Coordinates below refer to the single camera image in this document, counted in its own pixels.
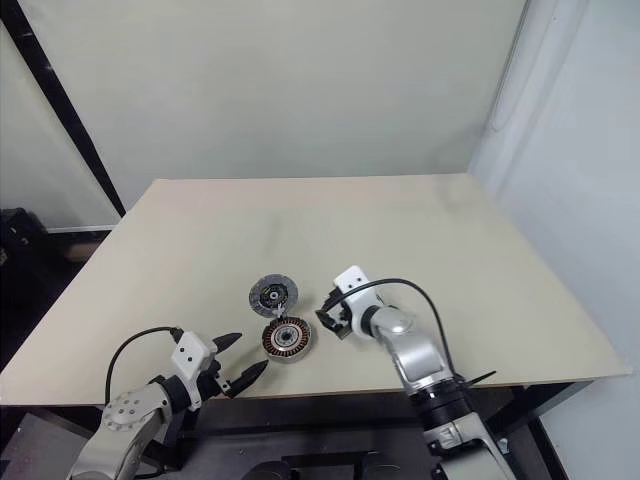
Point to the motor cover with circuit board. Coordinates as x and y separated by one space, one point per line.
265 292

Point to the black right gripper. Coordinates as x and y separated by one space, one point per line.
344 317

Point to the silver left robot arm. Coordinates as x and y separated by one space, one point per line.
130 410

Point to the white wall conduit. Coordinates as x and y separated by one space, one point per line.
504 105

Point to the black bag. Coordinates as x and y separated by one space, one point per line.
20 235

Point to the black diagonal frame bar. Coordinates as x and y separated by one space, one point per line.
65 110

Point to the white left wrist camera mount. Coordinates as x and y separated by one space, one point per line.
192 355

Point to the black table frame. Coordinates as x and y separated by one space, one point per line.
320 415

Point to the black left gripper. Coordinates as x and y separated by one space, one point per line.
217 385

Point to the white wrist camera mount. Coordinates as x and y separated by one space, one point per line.
357 280
192 355

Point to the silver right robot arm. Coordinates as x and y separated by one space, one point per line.
420 360

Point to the dark rounded shape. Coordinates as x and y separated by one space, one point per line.
272 471

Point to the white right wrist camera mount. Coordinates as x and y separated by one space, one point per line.
357 280

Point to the black zip tie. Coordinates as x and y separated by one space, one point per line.
482 377

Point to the silver motor stator copper windings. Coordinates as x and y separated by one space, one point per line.
272 349

